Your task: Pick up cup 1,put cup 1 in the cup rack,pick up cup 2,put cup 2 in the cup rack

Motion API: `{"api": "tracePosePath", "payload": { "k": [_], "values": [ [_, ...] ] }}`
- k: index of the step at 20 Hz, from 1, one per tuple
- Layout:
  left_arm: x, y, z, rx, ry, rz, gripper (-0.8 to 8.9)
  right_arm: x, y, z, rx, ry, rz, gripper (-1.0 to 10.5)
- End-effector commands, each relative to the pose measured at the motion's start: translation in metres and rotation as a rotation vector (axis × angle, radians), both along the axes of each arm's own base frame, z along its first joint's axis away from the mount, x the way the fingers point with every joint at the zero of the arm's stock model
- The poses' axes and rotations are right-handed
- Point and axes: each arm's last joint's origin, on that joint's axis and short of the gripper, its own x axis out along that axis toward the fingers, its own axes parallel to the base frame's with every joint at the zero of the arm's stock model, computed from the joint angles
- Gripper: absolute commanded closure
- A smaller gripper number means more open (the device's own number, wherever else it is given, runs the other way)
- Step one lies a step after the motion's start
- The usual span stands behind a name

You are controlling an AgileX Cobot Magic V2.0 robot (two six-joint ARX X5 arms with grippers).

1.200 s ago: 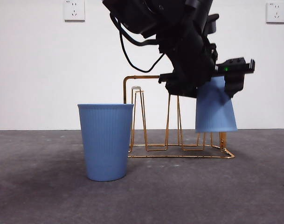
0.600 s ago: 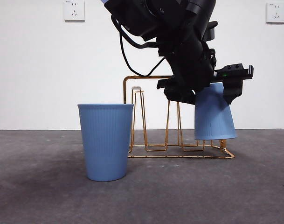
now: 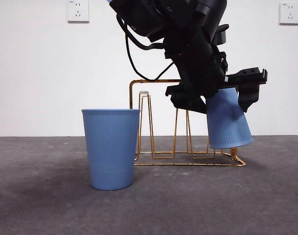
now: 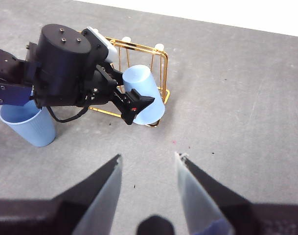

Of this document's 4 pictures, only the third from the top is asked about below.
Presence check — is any blue ribbed plastic cup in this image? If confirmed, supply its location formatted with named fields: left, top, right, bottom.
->
left=205, top=87, right=254, bottom=149
left=81, top=108, right=141, bottom=191

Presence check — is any gold wire cup rack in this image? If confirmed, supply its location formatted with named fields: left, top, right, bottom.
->
left=129, top=78, right=247, bottom=167

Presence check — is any thin black cable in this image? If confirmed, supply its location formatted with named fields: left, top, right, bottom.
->
left=125, top=31, right=175, bottom=82

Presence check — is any thick black cable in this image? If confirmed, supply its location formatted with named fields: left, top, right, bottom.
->
left=115, top=13, right=167, bottom=51

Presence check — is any white wall socket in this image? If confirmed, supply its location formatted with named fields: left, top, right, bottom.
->
left=279, top=2, right=298, bottom=25
left=67, top=0, right=90, bottom=24

